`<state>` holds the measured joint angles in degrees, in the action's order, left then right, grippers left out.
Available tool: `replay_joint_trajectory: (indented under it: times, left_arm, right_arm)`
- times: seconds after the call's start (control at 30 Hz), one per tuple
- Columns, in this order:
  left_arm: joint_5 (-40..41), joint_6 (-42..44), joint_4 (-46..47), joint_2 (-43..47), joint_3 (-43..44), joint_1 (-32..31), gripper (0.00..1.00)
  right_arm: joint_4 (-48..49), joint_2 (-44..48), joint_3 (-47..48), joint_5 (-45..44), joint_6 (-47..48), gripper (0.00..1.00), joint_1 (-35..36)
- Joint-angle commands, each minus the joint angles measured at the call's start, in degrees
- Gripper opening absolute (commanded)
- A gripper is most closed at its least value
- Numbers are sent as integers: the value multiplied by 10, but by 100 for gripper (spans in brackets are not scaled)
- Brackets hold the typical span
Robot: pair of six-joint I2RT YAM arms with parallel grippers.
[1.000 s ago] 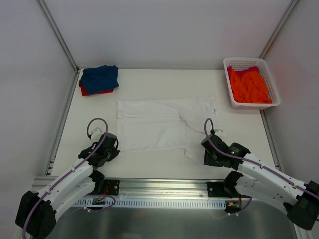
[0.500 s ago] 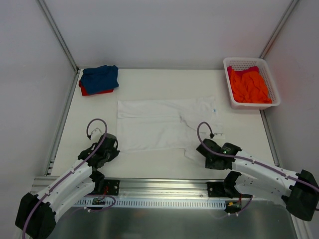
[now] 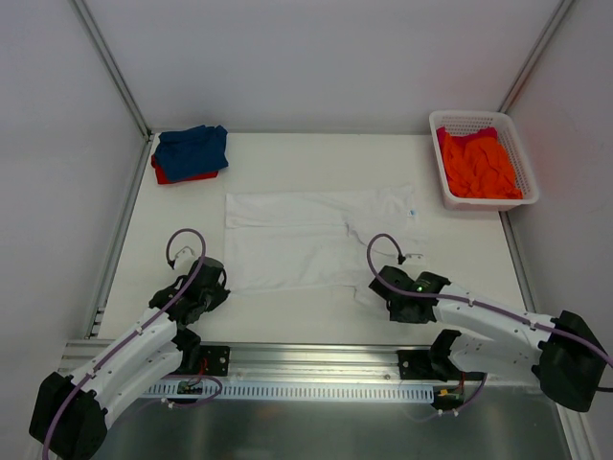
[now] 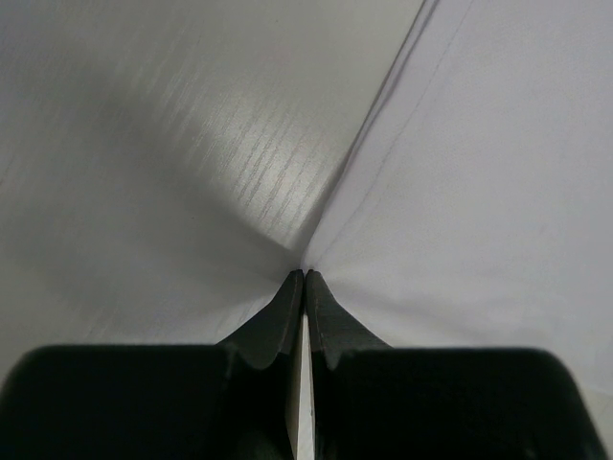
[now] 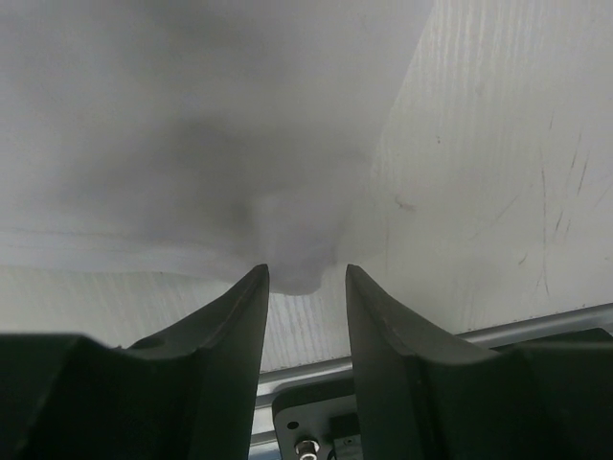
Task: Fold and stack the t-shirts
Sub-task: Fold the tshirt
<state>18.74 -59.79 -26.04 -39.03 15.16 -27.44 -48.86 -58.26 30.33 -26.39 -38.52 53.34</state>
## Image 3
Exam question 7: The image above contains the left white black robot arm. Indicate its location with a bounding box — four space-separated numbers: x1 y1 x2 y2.
29 257 230 459

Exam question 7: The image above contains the white slotted cable duct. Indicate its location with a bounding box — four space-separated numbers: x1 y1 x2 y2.
143 379 435 404

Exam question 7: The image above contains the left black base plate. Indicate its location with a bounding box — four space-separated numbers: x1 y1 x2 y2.
175 345 231 377

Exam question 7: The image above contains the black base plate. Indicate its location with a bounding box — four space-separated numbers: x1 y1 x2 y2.
175 345 231 377
396 349 485 381

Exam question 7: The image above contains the folded blue t shirt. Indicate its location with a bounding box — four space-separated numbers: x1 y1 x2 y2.
152 126 229 183

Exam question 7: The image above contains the folded red t shirt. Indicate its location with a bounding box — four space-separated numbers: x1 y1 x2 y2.
150 155 218 185

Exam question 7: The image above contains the white plastic basket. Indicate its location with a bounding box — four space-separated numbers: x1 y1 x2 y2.
429 110 539 212

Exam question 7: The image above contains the orange t shirt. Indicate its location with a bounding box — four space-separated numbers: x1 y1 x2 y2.
442 138 523 199

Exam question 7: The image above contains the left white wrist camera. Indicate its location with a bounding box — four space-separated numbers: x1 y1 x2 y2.
170 245 196 268

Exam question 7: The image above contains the aluminium mounting rail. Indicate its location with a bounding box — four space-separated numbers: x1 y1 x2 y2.
56 338 576 385

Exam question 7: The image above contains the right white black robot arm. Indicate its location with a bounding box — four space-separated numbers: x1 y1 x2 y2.
369 265 612 413

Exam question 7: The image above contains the white t shirt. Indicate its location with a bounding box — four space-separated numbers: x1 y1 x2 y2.
224 185 427 302

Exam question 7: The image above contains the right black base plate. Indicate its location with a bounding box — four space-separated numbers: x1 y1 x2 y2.
396 349 485 381

